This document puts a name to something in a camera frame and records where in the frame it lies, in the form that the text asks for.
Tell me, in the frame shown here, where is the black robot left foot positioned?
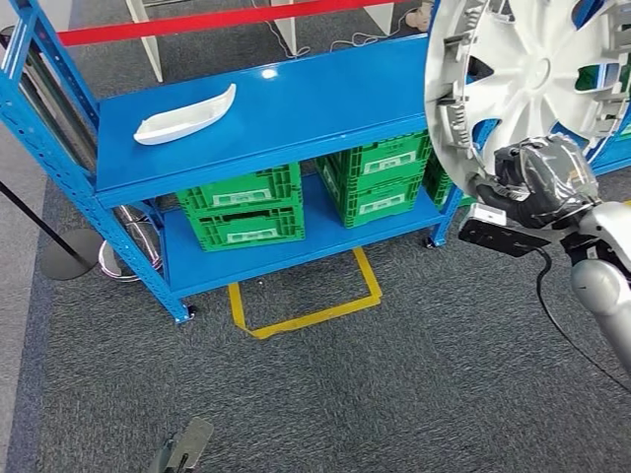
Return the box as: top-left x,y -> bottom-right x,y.
147,417 -> 215,473

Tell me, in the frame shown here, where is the black stanchion post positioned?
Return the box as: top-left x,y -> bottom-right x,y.
0,179 -> 106,282

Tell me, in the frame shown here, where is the white plastic trim part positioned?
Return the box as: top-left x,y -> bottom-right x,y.
133,83 -> 237,146

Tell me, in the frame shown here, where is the black cable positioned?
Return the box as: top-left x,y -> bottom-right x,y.
536,247 -> 631,393

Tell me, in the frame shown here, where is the red barrier belt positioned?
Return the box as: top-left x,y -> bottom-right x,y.
58,0 -> 395,47

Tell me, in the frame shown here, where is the silver wheel hubcap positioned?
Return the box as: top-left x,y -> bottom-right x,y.
423,0 -> 631,200

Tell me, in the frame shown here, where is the person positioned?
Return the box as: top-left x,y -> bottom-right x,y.
405,0 -> 435,33

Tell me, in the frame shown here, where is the white desk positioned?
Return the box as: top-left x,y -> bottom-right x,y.
365,0 -> 395,37
125,0 -> 299,83

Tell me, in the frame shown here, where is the white floor cable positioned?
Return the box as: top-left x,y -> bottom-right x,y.
251,0 -> 410,60

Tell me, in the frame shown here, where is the blue metal shelf rack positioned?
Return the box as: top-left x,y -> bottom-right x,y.
549,0 -> 631,176
0,0 -> 499,326

